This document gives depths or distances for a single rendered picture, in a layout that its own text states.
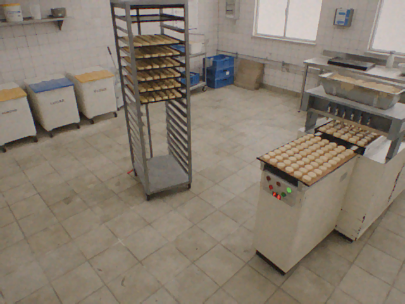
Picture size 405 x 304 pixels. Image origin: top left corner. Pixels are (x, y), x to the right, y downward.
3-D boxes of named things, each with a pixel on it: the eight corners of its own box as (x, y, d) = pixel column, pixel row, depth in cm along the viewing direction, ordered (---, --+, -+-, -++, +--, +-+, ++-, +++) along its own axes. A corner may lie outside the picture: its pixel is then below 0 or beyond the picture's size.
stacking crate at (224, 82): (221, 80, 670) (221, 71, 660) (233, 83, 645) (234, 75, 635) (202, 85, 636) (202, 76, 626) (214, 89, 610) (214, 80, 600)
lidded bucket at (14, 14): (22, 19, 383) (18, 2, 372) (27, 20, 368) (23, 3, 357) (2, 21, 368) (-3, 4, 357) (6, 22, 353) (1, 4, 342)
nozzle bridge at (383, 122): (317, 120, 259) (325, 83, 242) (402, 149, 210) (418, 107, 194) (297, 129, 241) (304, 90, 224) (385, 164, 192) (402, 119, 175)
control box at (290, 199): (265, 187, 194) (267, 170, 187) (295, 204, 178) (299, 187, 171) (261, 189, 192) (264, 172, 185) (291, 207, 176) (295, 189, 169)
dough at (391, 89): (335, 79, 231) (337, 71, 228) (405, 96, 195) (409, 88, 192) (318, 85, 216) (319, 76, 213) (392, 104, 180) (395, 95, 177)
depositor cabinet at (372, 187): (345, 163, 353) (364, 99, 311) (406, 189, 305) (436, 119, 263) (283, 206, 283) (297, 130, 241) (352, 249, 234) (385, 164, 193)
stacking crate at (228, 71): (221, 71, 661) (221, 63, 651) (233, 75, 636) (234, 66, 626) (202, 76, 625) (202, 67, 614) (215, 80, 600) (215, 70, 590)
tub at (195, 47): (186, 49, 584) (186, 39, 574) (203, 52, 561) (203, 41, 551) (174, 52, 559) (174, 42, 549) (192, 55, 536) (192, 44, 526)
